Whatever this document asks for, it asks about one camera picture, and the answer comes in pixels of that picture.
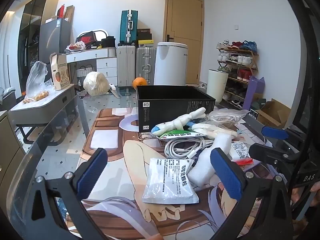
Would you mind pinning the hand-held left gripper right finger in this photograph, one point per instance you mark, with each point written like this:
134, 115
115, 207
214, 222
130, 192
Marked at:
226, 177

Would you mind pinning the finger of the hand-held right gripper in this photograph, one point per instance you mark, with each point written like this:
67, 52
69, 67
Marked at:
270, 152
273, 133

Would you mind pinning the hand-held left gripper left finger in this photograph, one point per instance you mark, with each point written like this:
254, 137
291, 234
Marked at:
92, 172

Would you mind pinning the white foam roll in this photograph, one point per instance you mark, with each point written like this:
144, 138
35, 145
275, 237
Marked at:
207, 167

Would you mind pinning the green and white packet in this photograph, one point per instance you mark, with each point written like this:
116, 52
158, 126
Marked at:
180, 134

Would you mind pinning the black cardboard box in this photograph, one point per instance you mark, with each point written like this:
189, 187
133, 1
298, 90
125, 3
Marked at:
160, 112

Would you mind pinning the person's right hand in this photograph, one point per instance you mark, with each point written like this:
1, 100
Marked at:
296, 196

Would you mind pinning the open cardboard box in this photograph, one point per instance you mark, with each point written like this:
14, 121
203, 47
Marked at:
273, 113

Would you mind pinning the printed table mat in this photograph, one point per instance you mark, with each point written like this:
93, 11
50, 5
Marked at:
120, 160

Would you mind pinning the small white and red packet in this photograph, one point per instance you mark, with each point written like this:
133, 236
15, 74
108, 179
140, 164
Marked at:
238, 148

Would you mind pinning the purple bag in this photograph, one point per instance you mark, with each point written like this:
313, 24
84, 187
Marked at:
253, 92

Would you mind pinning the white printed medicine packet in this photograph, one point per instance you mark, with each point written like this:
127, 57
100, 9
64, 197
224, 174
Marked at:
167, 185

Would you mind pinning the white plush toy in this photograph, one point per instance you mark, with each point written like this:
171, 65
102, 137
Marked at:
175, 123

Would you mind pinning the cream tumbler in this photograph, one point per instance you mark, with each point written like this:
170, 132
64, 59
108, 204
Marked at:
217, 85

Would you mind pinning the wooden shoe rack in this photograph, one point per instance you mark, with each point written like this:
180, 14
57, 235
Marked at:
237, 65

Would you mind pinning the grey coffee table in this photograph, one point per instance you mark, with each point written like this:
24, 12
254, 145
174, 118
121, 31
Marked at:
42, 107

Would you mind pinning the beige cabinet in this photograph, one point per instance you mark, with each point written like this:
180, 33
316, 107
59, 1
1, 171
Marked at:
8, 155

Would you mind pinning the bagged white yarn ball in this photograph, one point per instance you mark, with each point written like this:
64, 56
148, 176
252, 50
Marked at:
96, 83

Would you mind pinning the white wicker basket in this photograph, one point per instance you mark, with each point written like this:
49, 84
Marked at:
83, 76

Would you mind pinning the orange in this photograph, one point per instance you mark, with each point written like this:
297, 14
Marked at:
139, 83

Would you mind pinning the printed fruit carton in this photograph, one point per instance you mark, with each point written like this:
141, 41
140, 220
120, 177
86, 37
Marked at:
60, 73

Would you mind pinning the clear plastic bag of snacks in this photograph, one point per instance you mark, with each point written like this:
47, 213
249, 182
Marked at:
37, 82

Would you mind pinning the white dresser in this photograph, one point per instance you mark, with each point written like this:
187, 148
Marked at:
106, 63

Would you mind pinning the white suitcase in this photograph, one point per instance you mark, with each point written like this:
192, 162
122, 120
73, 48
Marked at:
126, 66

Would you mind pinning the silver suitcase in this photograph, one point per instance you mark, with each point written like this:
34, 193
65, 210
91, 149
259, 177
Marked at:
146, 65

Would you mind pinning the white electric kettle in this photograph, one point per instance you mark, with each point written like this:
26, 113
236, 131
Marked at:
170, 65

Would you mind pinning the bag of food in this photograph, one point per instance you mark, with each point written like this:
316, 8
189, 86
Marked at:
76, 47

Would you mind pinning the black bag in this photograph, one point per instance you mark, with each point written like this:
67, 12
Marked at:
108, 42

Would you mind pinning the wooden door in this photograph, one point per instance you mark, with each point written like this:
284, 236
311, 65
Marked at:
183, 35

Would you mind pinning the red shoe box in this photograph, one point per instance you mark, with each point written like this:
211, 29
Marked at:
86, 38

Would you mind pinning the grey fridge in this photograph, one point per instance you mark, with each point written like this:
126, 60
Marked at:
53, 40

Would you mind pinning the yellow flat box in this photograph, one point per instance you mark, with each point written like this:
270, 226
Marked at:
145, 43

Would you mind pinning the white rounded mirror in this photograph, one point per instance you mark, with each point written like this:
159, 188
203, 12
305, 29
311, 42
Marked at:
101, 32

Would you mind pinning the black flat box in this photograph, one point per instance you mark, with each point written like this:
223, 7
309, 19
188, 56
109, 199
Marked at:
144, 33

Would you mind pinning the teal suitcase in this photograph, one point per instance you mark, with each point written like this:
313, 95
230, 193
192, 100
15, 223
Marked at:
128, 27

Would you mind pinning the dark glass wardrobe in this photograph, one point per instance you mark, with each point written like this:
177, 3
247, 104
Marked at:
30, 30

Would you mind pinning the brown cardboard carton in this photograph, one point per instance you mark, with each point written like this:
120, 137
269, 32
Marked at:
69, 13

